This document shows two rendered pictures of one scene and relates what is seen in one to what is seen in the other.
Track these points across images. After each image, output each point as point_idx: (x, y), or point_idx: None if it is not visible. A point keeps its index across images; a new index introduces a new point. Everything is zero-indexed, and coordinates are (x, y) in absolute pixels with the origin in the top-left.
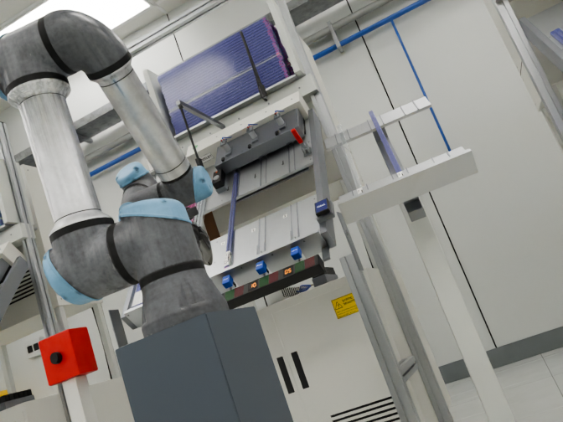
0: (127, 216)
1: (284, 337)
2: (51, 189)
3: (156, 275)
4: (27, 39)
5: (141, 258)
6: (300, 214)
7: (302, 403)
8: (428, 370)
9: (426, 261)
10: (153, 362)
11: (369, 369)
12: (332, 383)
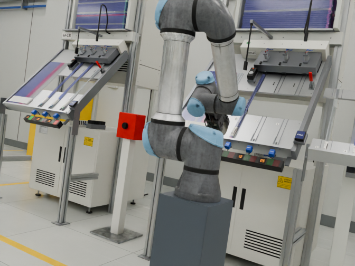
0: (193, 132)
1: (243, 178)
2: (162, 95)
3: (193, 169)
4: (184, 8)
5: (190, 157)
6: (286, 129)
7: (235, 215)
8: (310, 234)
9: (342, 195)
10: (174, 210)
11: (279, 220)
12: (255, 215)
